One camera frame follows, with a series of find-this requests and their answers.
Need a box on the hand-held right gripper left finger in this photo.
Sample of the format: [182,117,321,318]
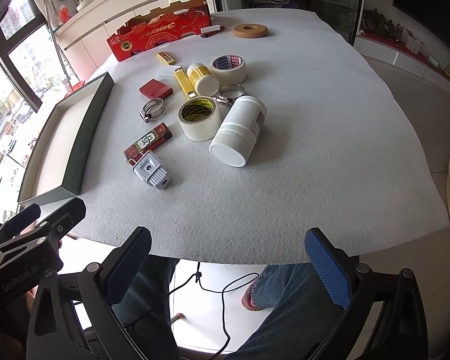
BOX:
[25,226,181,360]

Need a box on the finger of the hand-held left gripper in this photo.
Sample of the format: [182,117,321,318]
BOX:
[33,196,88,247]
[0,202,42,248]

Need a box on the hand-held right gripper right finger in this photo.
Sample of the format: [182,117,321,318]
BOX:
[304,227,430,360]

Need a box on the grey plug adapter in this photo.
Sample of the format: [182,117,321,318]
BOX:
[132,151,173,192]

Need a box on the red black printed box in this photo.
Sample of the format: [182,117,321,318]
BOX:
[123,122,173,166]

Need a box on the metal hose clamp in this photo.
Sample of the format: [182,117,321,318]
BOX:
[140,98,167,124]
[213,84,245,106]

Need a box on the small red box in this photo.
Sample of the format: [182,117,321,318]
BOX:
[139,79,174,99]

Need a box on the large white bottle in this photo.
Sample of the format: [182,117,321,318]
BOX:
[209,95,268,167]

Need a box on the large yellow utility knife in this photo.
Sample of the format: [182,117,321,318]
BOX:
[173,65,196,101]

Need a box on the small white bottle yellow label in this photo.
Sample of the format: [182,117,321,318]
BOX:
[187,63,220,96]

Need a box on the tape roll red blue print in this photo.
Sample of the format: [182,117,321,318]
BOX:
[210,54,247,85]

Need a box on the wooden ring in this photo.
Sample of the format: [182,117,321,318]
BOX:
[233,23,269,39]

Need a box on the person's right leg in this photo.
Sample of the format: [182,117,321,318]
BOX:
[223,262,347,360]

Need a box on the red patterned slipper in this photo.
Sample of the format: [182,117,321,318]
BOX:
[241,270,271,312]

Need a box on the white felt table cover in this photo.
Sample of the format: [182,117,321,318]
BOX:
[17,9,450,265]

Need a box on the white balcony cabinet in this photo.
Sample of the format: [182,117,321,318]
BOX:
[55,0,173,73]

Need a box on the red cardboard box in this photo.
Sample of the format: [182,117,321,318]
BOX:
[106,0,212,62]

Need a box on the low white console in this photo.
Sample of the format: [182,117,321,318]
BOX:
[354,32,450,94]

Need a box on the green houseplant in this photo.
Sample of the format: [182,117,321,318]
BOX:
[362,7,404,40]

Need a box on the black cable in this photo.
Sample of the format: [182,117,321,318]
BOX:
[127,262,261,360]

